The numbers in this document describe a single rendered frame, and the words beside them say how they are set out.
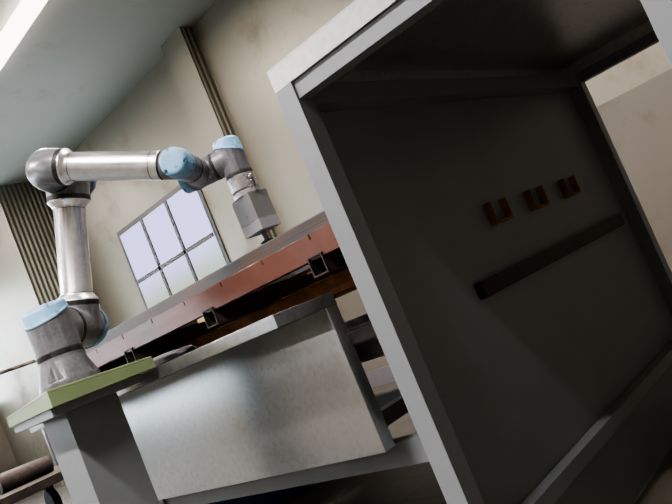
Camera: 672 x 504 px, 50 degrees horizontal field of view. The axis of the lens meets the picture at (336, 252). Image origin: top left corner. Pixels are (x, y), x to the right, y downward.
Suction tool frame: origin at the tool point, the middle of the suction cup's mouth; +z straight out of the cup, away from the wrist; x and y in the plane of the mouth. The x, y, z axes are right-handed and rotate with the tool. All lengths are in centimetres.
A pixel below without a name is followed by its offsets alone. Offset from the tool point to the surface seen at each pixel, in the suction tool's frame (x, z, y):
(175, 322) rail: 13.0, 7.0, 37.5
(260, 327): 27.1, 19.0, -20.4
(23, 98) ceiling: -134, -236, 390
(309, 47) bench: 35, -18, -73
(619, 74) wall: -261, -33, 3
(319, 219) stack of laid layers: 2.1, 0.6, -24.2
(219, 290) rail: 10.5, 4.9, 13.9
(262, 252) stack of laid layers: 4.4, 0.8, -1.9
